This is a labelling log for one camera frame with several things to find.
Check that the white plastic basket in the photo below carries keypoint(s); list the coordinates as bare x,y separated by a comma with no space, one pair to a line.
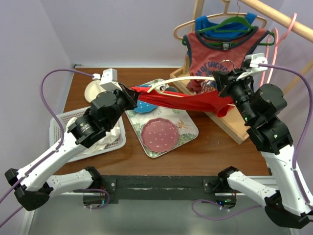
68,118

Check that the pink plastic hanger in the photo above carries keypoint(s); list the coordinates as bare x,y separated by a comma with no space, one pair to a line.
277,41

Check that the white tank top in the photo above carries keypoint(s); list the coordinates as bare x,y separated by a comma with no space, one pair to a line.
100,145

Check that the floral serving tray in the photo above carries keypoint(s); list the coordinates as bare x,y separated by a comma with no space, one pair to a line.
180,118

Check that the maroon motorcycle tank top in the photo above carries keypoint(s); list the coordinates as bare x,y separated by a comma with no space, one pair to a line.
208,54

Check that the grey ceramic mug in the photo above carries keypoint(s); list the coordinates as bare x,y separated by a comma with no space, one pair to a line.
168,89

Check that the aluminium rail frame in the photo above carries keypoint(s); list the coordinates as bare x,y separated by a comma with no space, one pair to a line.
228,214

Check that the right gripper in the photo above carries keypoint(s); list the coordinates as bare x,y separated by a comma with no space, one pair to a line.
229,79

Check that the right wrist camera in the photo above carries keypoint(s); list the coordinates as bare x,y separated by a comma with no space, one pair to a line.
253,62

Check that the pink dotted plate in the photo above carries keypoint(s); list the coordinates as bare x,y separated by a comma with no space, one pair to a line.
159,135

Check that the blue dotted plate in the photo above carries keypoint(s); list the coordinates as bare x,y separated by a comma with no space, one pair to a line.
144,107

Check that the cream wooden hanger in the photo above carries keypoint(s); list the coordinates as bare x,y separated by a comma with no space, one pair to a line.
156,86

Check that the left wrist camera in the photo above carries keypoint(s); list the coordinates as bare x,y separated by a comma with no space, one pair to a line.
108,80

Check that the beige plastic hanger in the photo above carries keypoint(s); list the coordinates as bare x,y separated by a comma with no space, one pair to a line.
198,9

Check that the red tank top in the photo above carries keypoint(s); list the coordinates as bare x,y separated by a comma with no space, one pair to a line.
205,102

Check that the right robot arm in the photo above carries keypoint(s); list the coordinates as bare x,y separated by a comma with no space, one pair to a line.
286,206

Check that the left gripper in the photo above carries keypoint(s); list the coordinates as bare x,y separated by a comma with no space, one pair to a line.
130,96

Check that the wooden clothes rack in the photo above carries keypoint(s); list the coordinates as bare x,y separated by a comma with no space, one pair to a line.
231,123

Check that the cream divided plate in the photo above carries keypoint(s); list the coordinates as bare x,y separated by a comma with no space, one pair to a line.
92,90

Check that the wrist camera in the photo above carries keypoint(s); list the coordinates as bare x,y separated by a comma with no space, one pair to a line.
253,62
108,80

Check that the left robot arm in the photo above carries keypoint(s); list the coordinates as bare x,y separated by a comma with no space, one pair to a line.
36,183

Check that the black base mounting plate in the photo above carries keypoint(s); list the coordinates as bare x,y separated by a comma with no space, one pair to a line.
162,187

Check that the green velvet hanger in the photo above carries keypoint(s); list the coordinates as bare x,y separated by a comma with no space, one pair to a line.
227,29

